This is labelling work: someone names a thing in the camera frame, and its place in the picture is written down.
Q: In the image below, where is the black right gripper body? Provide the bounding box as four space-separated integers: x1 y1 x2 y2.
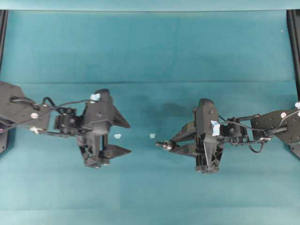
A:
194 98 223 173

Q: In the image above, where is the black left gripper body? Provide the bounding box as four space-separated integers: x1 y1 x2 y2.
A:
77 89 115 169

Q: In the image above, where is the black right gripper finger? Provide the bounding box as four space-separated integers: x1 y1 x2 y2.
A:
170 121 196 143
169 143 196 158

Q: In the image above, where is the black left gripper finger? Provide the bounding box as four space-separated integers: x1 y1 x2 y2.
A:
110 109 131 128
99 144 131 160

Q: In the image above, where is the silver metal washer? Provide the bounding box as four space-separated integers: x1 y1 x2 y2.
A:
164 141 173 150

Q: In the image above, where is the threaded metal shaft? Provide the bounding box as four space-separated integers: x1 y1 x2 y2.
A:
155 140 175 150

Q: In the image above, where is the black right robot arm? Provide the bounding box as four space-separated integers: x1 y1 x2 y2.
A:
156 98 300 173

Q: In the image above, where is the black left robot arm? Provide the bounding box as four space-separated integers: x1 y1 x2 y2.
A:
0 82 131 169

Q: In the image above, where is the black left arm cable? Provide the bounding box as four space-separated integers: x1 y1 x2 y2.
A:
9 96 99 132

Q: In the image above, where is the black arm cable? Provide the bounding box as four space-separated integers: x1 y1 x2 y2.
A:
9 96 99 132
217 110 300 154

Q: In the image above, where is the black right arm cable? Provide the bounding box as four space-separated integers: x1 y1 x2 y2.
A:
217 110 300 154

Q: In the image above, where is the black aluminium frame rail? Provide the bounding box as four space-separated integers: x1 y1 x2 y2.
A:
0 10 9 67

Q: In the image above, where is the black right frame rail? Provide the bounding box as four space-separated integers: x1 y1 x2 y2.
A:
286 9 300 100

